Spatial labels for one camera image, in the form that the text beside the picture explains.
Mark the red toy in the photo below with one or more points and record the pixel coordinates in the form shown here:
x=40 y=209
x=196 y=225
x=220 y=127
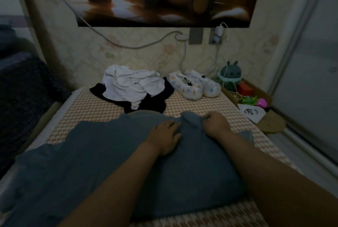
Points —
x=245 y=89

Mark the black garment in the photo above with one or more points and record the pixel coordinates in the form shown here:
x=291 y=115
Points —
x=153 y=103

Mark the person's left hand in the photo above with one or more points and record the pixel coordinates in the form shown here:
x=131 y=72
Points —
x=165 y=138

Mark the pile of grey-blue clothes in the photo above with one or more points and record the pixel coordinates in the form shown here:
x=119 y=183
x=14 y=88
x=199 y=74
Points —
x=79 y=166

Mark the white wall plug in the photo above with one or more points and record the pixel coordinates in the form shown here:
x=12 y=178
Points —
x=181 y=37

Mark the person's right forearm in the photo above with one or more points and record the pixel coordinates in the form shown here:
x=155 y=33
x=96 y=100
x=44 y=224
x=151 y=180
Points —
x=280 y=182

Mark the dark patterned bed cover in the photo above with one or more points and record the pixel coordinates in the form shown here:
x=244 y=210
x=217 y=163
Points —
x=24 y=108

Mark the white charger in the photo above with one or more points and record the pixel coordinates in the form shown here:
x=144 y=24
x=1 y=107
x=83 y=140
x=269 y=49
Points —
x=218 y=33

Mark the person's right hand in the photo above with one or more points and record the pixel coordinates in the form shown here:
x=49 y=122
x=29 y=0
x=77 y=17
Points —
x=217 y=125

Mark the grey wall socket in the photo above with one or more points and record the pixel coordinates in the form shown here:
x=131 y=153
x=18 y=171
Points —
x=196 y=36

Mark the white polo shirt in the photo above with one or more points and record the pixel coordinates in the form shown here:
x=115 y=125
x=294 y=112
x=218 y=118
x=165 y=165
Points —
x=129 y=82

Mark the wooden bedside tray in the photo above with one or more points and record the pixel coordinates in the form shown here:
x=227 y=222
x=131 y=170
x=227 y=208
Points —
x=273 y=124

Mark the white printed card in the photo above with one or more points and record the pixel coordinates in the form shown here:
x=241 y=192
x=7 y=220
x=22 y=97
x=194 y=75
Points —
x=251 y=113

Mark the grey sliding door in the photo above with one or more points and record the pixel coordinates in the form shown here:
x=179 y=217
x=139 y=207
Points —
x=309 y=65

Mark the teal round bunny lamp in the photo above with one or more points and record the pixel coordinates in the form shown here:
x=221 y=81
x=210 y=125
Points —
x=230 y=72

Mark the pink ball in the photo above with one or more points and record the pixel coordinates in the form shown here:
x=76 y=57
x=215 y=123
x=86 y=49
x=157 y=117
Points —
x=262 y=103

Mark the person's left forearm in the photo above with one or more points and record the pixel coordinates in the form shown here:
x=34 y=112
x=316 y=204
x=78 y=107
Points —
x=111 y=192

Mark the green toy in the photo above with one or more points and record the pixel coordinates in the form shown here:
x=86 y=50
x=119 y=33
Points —
x=250 y=100

